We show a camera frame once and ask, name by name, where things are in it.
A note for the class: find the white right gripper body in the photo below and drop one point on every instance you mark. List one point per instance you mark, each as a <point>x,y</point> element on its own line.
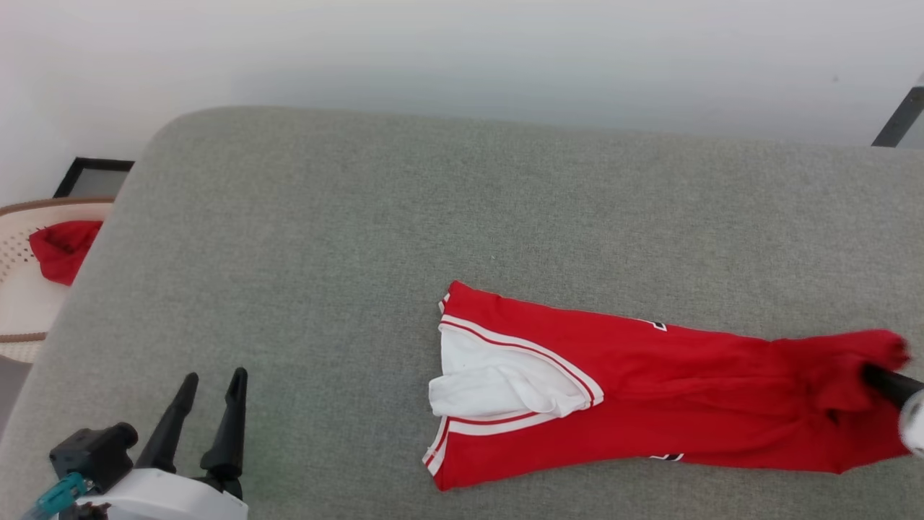
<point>915,426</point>

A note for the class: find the black rectangular frame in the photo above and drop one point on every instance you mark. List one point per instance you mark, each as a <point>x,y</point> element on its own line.
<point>68,180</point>

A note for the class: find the red basketball jersey white sleeves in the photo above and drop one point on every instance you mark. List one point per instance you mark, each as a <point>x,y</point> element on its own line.
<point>686,390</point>

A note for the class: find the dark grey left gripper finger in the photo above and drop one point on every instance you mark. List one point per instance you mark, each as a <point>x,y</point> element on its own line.
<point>170,433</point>
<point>229,433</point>

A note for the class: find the black slanted pole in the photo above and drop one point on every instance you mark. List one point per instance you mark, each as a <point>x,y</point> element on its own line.
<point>899,115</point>

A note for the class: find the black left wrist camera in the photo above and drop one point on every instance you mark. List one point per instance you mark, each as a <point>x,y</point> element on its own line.
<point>90,451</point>

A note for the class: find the beige laundry basket brown rim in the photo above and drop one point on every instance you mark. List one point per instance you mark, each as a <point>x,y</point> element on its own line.
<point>22,303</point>

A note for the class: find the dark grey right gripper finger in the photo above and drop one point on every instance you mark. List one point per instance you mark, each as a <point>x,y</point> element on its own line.
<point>891,385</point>

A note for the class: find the red cloth in basket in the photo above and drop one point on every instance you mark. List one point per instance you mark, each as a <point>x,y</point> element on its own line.
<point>65,249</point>

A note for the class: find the grey fabric sofa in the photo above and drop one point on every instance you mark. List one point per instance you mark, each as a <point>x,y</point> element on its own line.
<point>361,217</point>

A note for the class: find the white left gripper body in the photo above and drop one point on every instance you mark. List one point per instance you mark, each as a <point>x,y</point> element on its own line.
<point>159,498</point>

